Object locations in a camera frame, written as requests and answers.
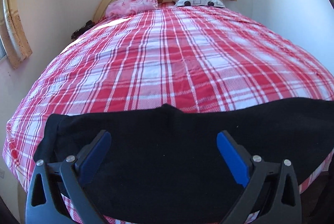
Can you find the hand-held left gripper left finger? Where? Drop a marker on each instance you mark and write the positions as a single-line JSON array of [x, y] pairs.
[[96, 156]]

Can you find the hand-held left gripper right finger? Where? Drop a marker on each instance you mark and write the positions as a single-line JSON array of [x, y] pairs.
[[232, 158]]

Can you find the black pants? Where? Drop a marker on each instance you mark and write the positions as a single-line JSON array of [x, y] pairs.
[[167, 156]]

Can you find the red plaid bed sheet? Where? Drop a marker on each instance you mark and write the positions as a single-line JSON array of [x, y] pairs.
[[167, 56]]

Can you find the dark cloth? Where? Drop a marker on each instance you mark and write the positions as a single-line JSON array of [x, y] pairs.
[[81, 30]]

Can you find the side window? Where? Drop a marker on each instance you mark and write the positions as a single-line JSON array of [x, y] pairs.
[[2, 51]]

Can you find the beige side curtain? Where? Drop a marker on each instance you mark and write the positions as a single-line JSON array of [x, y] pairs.
[[15, 30]]

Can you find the pink floral pillow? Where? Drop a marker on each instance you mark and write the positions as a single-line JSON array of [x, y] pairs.
[[130, 2]]

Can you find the white patterned pillow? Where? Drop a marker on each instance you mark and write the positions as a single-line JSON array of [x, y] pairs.
[[195, 1]]

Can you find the white wall socket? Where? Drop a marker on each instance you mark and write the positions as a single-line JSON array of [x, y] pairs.
[[2, 173]]

